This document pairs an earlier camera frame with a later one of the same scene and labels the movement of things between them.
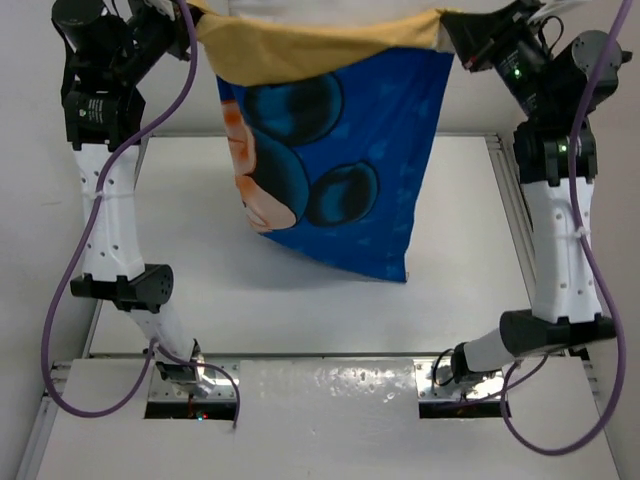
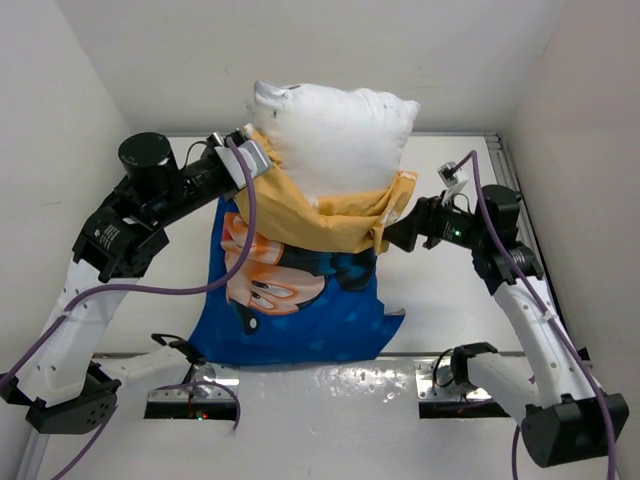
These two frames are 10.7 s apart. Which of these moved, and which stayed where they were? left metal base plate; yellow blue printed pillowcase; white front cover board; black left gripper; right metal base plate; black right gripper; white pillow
Moved: white pillow; black left gripper; black right gripper; yellow blue printed pillowcase
Stayed: left metal base plate; right metal base plate; white front cover board
